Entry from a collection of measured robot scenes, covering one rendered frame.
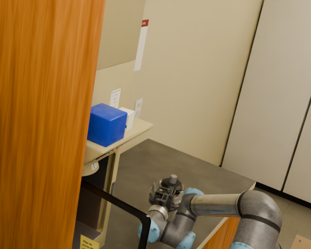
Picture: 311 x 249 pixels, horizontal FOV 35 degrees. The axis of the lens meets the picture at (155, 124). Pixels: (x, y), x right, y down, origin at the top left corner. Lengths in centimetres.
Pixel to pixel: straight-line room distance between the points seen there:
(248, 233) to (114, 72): 65
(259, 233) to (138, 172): 127
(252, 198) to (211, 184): 115
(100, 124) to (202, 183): 125
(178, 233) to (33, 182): 54
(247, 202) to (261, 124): 311
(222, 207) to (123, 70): 55
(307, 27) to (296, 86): 50
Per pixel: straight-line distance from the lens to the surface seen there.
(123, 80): 167
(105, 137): 148
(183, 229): 177
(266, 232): 145
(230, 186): 268
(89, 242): 162
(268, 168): 470
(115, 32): 155
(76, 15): 132
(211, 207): 167
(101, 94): 158
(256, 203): 148
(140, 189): 245
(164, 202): 186
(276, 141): 460
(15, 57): 148
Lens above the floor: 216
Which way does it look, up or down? 22 degrees down
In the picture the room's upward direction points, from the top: 11 degrees clockwise
